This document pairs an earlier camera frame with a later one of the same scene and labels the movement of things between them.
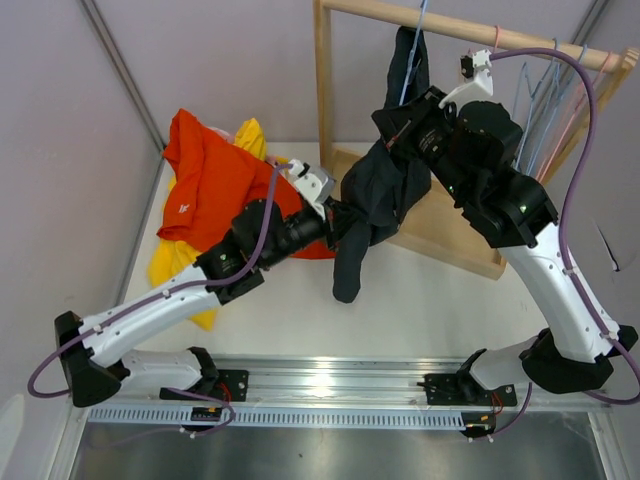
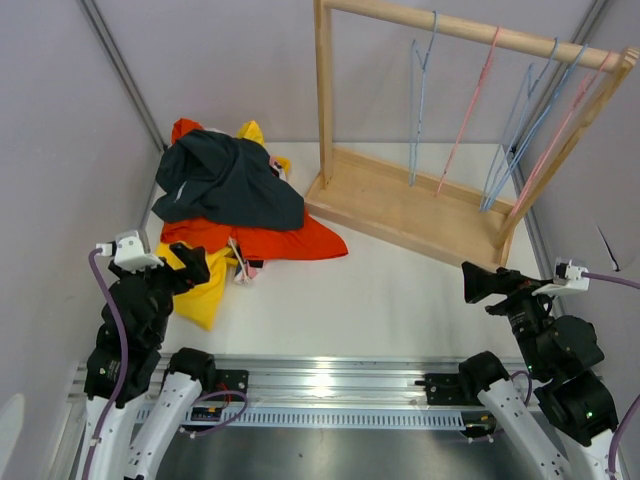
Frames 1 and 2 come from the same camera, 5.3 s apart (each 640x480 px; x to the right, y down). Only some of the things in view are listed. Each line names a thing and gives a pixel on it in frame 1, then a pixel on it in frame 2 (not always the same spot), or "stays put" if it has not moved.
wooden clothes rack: [444, 229] stays put
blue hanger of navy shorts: [415, 61] to [412, 148]
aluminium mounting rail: [378, 385] stays put
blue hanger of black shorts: [538, 103] to [528, 91]
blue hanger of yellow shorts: [556, 104] to [526, 141]
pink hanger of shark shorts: [573, 115] to [517, 202]
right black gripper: [396, 124] to [479, 281]
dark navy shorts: [382, 188] to [226, 180]
